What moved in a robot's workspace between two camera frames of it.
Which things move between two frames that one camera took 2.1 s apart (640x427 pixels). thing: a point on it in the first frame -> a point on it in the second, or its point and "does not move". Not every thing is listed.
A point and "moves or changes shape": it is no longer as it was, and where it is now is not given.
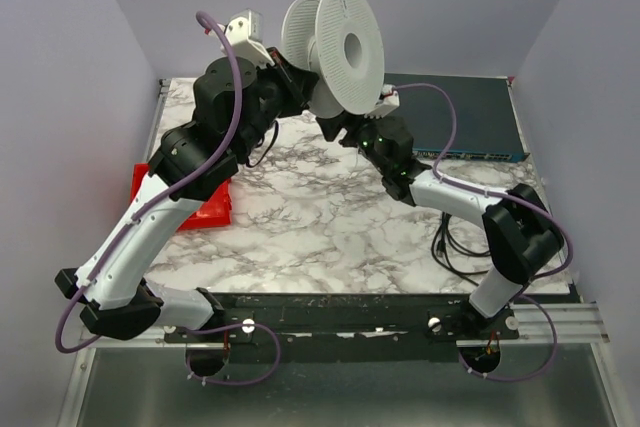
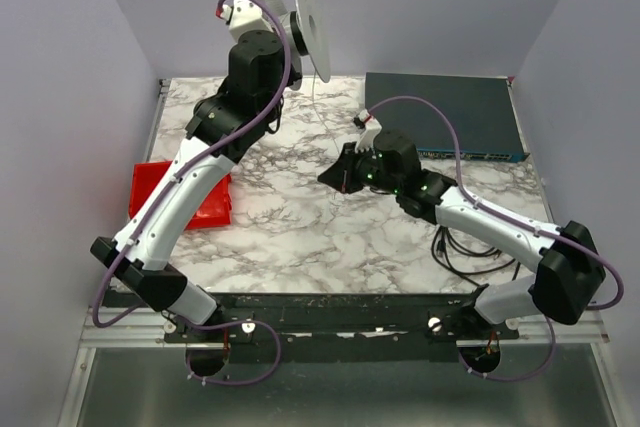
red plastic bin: x=215 y=210 does not move
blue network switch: x=488 y=126 does not move
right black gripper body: x=347 y=128 -> x=350 y=173
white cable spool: x=337 y=38 moves or changes shape
